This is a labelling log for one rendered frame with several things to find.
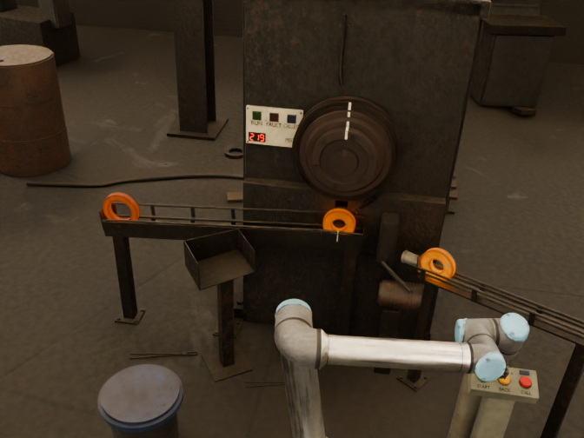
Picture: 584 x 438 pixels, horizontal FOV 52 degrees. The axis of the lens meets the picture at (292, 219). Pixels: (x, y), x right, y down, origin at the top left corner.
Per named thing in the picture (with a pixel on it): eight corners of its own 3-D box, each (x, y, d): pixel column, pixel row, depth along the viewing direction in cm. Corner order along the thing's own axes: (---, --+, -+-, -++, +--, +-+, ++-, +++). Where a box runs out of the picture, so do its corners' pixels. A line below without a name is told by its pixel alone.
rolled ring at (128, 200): (133, 195, 289) (136, 192, 291) (98, 194, 292) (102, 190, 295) (140, 228, 298) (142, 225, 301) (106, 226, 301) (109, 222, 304)
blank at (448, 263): (431, 281, 268) (428, 284, 266) (418, 250, 266) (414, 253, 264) (461, 276, 257) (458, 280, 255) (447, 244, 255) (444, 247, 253)
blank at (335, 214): (321, 209, 280) (320, 212, 277) (354, 206, 277) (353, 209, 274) (325, 236, 288) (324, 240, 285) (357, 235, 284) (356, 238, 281)
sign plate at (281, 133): (247, 141, 279) (247, 104, 270) (301, 146, 276) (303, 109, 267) (246, 142, 277) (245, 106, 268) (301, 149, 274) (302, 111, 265)
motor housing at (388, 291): (368, 355, 310) (380, 273, 282) (411, 361, 307) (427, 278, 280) (367, 374, 299) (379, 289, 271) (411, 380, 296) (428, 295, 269)
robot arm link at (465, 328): (462, 333, 180) (503, 332, 180) (453, 312, 190) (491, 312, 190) (460, 358, 183) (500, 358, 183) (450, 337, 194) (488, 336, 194)
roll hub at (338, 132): (310, 182, 264) (314, 123, 249) (374, 189, 260) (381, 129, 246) (308, 189, 259) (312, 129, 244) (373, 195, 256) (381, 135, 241)
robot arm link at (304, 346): (274, 341, 166) (513, 355, 168) (275, 316, 178) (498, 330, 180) (271, 374, 171) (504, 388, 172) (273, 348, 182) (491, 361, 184)
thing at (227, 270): (191, 358, 303) (183, 240, 266) (239, 343, 314) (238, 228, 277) (204, 386, 288) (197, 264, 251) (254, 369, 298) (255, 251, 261)
